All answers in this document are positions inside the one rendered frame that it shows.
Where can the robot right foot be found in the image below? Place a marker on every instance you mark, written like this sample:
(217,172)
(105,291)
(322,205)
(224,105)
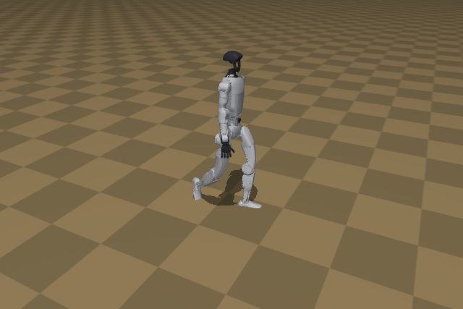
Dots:
(196,192)

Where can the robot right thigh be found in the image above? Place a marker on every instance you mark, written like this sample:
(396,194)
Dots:
(221,163)

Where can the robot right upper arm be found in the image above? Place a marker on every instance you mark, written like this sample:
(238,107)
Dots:
(224,89)

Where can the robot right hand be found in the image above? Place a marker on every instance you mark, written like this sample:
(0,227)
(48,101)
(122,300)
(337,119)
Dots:
(226,149)

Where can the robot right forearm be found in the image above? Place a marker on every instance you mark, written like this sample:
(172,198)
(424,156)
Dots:
(223,125)

